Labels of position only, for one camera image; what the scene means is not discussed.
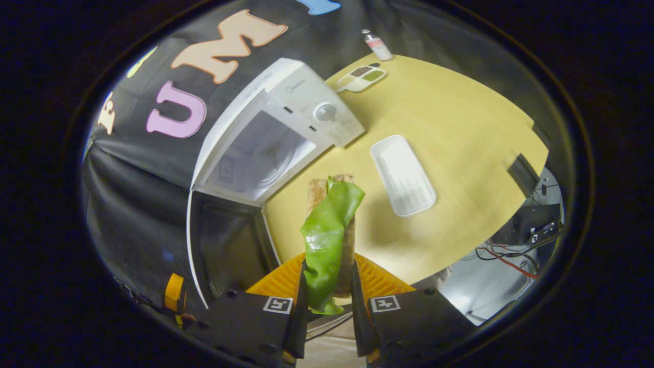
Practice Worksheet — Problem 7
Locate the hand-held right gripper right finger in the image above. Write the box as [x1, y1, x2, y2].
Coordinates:
[350, 252, 478, 364]

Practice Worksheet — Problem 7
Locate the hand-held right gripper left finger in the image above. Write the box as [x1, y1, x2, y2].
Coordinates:
[197, 253, 309, 366]

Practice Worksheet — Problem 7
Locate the sandwich with green lettuce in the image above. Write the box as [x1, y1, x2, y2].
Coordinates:
[300, 174, 366, 315]

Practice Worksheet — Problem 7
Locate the white microwave oven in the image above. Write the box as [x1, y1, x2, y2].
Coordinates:
[186, 57, 366, 310]

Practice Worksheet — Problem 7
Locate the black backdrop cloth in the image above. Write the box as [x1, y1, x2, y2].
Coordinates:
[82, 0, 563, 317]

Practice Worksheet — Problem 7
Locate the white foam tray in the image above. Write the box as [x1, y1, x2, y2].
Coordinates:
[370, 134, 437, 218]

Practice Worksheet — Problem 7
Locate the black electronics box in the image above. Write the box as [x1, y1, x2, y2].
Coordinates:
[493, 203, 563, 247]

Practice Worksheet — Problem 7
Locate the black table clamp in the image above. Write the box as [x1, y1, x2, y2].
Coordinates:
[508, 153, 540, 197]

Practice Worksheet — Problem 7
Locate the white divided condiment dish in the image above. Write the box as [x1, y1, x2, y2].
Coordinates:
[335, 64, 388, 94]

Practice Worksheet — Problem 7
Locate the small clear bottle pink label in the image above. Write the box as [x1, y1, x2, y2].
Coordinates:
[361, 29, 393, 61]

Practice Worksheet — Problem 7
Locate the loose cables bundle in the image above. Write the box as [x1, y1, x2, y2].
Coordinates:
[460, 225, 563, 281]

